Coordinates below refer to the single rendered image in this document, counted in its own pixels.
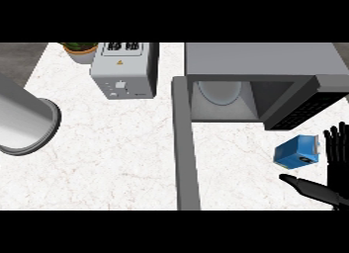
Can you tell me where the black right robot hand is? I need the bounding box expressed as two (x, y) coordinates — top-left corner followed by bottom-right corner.
(279, 121), (349, 211)

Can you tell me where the blue milk carton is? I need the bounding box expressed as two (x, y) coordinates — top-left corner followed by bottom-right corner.
(273, 133), (322, 170)

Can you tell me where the grey microwave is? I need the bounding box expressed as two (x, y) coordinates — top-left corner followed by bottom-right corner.
(183, 42), (349, 131)

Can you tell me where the grey microwave door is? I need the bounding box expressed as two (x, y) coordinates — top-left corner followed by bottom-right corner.
(171, 76), (203, 211)

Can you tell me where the large white cylinder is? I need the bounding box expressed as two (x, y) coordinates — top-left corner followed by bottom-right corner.
(0, 63), (63, 156)

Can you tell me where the grey toaster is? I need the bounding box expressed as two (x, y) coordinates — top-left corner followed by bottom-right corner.
(90, 42), (162, 100)

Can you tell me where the potted green plant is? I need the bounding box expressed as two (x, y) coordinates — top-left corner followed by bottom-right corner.
(59, 42), (100, 65)

